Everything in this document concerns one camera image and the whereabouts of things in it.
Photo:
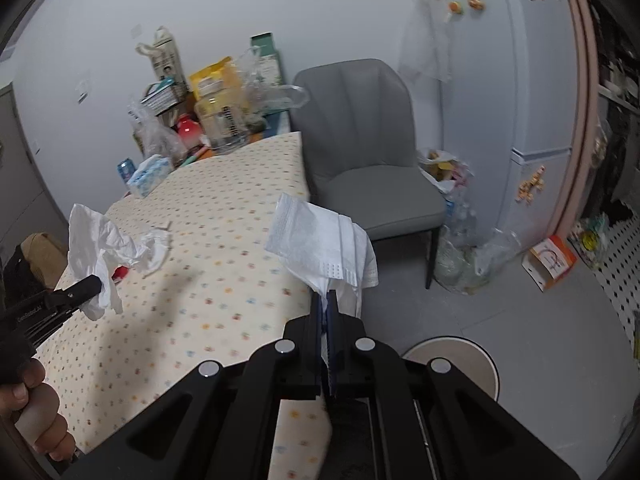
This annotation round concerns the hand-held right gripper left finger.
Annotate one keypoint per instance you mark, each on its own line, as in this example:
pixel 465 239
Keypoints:
pixel 305 340

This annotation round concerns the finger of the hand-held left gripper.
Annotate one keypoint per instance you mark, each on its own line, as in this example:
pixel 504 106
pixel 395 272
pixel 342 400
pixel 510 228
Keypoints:
pixel 82 290

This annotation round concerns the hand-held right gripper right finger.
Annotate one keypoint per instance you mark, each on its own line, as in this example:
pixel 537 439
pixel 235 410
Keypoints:
pixel 345 340

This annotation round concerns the white plastic bag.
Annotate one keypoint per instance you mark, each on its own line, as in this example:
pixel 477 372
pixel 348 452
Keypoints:
pixel 427 45
pixel 90 240

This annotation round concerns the white tissue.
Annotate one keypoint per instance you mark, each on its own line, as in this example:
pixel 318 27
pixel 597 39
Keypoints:
pixel 310 235

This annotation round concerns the white trash bin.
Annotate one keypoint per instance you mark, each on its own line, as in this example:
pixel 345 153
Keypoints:
pixel 465 365

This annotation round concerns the person's left hand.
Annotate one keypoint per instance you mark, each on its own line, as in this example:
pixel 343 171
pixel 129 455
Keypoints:
pixel 42 410

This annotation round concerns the small red object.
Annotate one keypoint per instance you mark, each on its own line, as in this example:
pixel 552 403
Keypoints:
pixel 120 272

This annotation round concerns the brown chair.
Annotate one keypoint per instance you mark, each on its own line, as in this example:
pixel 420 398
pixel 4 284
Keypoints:
pixel 40 250

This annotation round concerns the small paper strip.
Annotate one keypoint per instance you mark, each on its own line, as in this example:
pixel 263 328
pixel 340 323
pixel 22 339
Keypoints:
pixel 162 225

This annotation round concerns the floral tablecloth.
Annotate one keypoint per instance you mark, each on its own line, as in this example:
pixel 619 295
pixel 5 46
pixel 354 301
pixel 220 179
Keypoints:
pixel 210 260

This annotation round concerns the blue drink can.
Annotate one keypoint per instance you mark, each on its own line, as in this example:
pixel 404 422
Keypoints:
pixel 125 170

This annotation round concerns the blue white tissue box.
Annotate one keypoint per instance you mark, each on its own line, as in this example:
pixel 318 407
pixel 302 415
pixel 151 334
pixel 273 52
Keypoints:
pixel 147 175

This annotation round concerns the grey door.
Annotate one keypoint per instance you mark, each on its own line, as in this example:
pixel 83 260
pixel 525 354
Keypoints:
pixel 15 160

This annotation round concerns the pile of filled plastic bags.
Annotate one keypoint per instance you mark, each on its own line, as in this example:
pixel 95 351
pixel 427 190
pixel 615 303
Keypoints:
pixel 460 245

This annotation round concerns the clear plastic bag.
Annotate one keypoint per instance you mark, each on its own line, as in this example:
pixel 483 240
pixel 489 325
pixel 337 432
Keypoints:
pixel 155 136
pixel 270 92

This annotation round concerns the pink and green stick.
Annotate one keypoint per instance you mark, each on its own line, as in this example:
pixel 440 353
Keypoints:
pixel 195 155

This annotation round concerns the grey upholstered chair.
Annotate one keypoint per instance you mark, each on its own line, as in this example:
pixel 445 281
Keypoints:
pixel 370 160

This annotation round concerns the red white vase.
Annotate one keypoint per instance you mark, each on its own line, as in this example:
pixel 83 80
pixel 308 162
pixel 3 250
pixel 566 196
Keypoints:
pixel 189 132

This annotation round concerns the orange white cardboard box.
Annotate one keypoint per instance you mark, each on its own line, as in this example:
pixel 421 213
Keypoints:
pixel 550 260

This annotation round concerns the large clear water bottle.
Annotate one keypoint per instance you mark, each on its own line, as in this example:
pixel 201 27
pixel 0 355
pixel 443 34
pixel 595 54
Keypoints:
pixel 225 120

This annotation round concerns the yellow figure fridge magnet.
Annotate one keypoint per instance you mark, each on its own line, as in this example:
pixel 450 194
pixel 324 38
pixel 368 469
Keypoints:
pixel 531 187

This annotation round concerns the yellow snack bag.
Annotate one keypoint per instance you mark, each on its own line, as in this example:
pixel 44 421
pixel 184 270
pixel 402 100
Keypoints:
pixel 215 77

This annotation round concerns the yellow smiley plastic bag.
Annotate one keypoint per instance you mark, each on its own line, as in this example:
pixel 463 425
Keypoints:
pixel 592 237

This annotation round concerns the white dotted floor mat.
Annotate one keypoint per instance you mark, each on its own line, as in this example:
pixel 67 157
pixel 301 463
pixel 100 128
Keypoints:
pixel 617 270

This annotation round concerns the white refrigerator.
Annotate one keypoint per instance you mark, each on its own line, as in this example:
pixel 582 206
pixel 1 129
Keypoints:
pixel 530 110

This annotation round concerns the green box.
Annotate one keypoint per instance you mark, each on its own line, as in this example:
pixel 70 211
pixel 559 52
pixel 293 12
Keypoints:
pixel 265 45

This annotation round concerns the hanging white plastic bag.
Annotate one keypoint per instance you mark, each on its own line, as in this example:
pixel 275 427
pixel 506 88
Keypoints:
pixel 427 45

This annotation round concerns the orange round fridge magnet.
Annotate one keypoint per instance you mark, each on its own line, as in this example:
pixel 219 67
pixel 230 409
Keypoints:
pixel 454 6

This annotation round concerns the white wall switch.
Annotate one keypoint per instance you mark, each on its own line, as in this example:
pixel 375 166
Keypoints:
pixel 82 88

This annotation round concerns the cluttered wall shelf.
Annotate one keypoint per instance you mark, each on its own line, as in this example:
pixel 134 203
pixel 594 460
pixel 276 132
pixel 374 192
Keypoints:
pixel 617 60

